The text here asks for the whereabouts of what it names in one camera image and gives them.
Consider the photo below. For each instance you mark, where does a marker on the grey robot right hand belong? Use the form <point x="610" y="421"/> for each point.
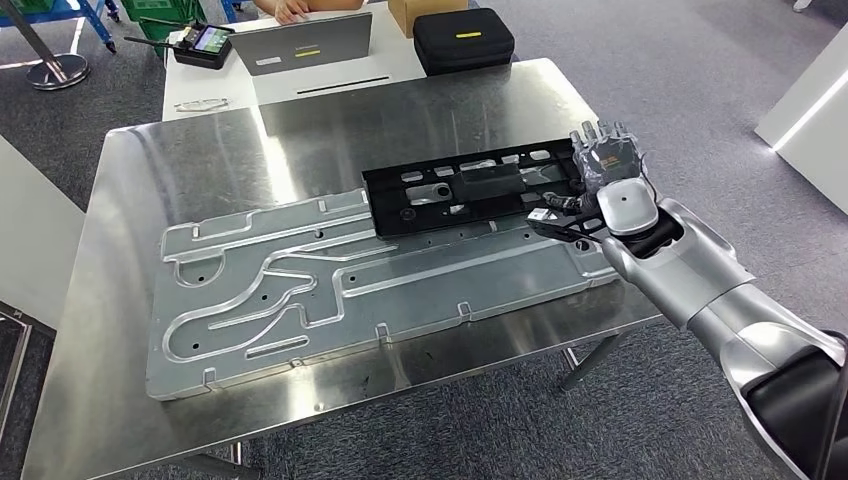
<point x="609" y="159"/>

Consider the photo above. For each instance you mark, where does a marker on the black plastic plate frame part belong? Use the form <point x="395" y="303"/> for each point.
<point x="490" y="182"/>

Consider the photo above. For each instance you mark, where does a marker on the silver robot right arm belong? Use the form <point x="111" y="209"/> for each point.
<point x="676" y="272"/>

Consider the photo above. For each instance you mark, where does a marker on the stainless steel workbench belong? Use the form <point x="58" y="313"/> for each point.
<point x="132" y="199"/>

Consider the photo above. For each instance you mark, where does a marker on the black zip case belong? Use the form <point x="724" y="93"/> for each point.
<point x="464" y="50"/>

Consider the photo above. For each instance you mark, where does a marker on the white lit display plinth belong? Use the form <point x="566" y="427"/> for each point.
<point x="815" y="132"/>

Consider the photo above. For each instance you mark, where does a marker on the brown cardboard box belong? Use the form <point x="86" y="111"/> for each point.
<point x="401" y="16"/>

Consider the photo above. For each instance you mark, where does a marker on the stamped silver metal panel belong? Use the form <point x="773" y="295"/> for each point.
<point x="397" y="298"/>

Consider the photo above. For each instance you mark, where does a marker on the grey laptop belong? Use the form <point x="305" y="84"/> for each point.
<point x="298" y="43"/>

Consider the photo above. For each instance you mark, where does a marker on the person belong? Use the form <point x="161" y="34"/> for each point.
<point x="288" y="10"/>

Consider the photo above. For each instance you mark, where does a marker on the white desk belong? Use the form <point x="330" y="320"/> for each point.
<point x="199" y="83"/>

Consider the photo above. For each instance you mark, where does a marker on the black remote controller with screen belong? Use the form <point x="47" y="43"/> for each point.
<point x="205" y="50"/>

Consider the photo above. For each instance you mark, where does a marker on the clear eyeglasses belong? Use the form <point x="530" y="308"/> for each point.
<point x="189" y="104"/>

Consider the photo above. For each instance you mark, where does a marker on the green plastic crate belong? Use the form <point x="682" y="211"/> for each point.
<point x="159" y="10"/>

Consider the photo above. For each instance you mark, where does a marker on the blue metal rack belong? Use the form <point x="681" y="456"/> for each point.
<point x="100" y="30"/>

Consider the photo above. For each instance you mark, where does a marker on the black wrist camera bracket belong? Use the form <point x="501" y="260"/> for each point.
<point x="563" y="232"/>

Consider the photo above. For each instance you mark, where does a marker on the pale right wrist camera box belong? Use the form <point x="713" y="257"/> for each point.
<point x="540" y="214"/>

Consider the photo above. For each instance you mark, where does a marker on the chrome stanchion post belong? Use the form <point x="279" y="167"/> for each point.
<point x="60" y="73"/>

